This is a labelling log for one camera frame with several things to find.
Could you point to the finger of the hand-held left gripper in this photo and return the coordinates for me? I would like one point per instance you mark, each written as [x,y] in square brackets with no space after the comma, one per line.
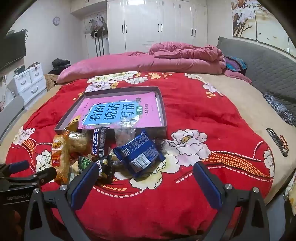
[44,176]
[18,165]

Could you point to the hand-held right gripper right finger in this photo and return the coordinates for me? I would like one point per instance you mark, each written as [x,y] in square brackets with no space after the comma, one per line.
[207,185]

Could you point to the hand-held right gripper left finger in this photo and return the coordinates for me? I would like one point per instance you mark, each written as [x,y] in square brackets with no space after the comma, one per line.
[84,185]

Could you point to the clear packet green label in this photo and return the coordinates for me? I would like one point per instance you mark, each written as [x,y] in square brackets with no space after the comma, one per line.
[74,170]

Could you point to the green black snack packet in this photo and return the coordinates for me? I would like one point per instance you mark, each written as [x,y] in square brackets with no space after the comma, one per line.
[83,163]

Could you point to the orange snack packet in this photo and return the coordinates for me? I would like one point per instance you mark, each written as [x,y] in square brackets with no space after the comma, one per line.
[57,150]

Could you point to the black chocolate bar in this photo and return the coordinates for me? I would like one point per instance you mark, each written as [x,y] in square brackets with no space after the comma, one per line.
[98,141]

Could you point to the clear packet dark brown cake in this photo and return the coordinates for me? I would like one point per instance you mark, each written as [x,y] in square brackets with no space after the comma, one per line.
[159,143]

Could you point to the blue cookie packet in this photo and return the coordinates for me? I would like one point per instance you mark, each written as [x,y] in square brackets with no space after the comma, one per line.
[138,153]

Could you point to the clear packet brown pastry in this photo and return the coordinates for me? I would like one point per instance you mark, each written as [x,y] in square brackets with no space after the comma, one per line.
[124,134]

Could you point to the grey cardboard box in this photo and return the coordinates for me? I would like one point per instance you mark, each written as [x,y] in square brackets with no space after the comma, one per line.
[69,112]

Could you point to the red floral blanket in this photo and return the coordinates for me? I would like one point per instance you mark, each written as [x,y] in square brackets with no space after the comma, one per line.
[196,115]

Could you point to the dark slim device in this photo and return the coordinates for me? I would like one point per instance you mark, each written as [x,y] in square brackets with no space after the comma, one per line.
[274,136]

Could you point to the white drawer cabinet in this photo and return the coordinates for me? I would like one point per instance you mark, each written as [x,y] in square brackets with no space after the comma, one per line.
[29,80]

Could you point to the tan fuzzy cloth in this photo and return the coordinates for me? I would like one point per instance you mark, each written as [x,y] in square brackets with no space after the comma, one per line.
[50,81]

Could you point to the pink book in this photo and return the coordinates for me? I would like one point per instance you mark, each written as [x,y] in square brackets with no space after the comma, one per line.
[143,109]

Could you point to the dark patterned cloth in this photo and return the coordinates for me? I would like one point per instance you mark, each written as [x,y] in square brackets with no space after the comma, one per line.
[277,109]

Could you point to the black clothes pile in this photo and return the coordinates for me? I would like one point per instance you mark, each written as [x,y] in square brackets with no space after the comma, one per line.
[60,64]

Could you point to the pink folded quilt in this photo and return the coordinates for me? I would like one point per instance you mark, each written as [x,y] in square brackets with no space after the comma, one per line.
[104,67]

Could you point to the colourful striped clothing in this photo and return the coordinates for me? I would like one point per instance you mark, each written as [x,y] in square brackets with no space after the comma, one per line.
[235,63]

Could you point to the grey padded headboard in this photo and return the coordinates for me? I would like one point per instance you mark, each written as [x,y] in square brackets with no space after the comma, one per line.
[266,67]

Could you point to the crumpled pink duvet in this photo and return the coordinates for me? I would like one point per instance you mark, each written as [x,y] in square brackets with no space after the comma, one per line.
[185,49]

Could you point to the hanging grey bags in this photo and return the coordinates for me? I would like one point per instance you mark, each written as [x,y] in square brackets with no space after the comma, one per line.
[97,26]

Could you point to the white wardrobe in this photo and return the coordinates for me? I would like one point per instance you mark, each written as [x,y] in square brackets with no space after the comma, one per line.
[143,23]

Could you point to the black wall television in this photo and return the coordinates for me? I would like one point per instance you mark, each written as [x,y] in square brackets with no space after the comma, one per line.
[11,48]

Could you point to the round wall clock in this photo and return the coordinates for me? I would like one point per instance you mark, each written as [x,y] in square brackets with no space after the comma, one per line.
[56,20]

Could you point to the floral painted wall panel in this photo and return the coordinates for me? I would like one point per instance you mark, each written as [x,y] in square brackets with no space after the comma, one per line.
[249,20]

